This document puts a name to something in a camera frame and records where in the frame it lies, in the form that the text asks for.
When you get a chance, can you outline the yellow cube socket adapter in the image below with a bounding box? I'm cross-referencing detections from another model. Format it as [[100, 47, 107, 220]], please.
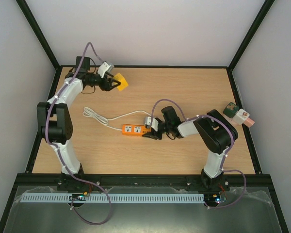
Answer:
[[114, 73, 129, 91]]

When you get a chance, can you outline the orange power strip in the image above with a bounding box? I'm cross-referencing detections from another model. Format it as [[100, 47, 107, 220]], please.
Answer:
[[122, 124, 151, 136]]

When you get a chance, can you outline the white power strip cord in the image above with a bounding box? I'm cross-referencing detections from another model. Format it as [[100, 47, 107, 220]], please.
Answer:
[[83, 107, 152, 131]]

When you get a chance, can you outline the green printed cube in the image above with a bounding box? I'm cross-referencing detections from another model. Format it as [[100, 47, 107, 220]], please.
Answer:
[[223, 102, 240, 118]]

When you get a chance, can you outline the white printed cube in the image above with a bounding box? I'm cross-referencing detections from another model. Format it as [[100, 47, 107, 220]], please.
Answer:
[[232, 109, 250, 125]]

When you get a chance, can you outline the pink small block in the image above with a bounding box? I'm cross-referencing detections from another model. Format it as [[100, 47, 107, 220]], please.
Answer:
[[243, 117, 255, 128]]

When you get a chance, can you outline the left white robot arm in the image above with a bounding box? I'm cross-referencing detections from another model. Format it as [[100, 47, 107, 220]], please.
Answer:
[[37, 56, 121, 175]]

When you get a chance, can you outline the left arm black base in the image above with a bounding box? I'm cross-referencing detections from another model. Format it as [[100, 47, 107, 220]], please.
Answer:
[[54, 173, 101, 208]]

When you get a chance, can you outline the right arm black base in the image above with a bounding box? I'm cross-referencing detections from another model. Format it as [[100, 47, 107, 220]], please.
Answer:
[[202, 177, 229, 209]]

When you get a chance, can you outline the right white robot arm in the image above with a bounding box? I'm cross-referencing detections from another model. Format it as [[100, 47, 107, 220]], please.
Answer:
[[142, 106, 238, 190]]

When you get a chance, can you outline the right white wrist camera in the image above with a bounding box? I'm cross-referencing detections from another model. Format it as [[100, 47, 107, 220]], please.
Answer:
[[144, 116, 162, 132]]

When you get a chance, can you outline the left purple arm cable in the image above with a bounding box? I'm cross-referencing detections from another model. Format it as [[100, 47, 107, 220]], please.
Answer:
[[45, 42, 112, 225]]

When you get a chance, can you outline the black aluminium frame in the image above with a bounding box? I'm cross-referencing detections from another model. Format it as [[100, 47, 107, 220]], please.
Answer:
[[0, 0, 289, 233]]

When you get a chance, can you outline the grey slotted cable duct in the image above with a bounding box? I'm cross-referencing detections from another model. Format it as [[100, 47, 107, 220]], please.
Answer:
[[20, 193, 204, 204]]

